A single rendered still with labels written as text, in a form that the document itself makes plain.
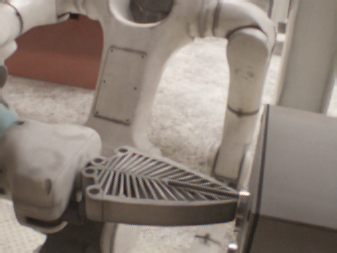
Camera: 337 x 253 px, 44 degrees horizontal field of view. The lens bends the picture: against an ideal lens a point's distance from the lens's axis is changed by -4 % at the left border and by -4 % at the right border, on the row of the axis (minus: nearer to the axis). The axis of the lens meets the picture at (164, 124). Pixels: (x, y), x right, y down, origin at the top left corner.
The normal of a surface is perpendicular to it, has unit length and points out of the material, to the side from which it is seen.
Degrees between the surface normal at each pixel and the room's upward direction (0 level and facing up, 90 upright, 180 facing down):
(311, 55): 90
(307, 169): 0
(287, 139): 0
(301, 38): 90
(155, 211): 89
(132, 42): 64
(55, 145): 4
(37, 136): 39
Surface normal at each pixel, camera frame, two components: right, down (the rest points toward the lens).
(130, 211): -0.04, 0.44
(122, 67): -0.29, -0.03
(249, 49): -0.33, 0.48
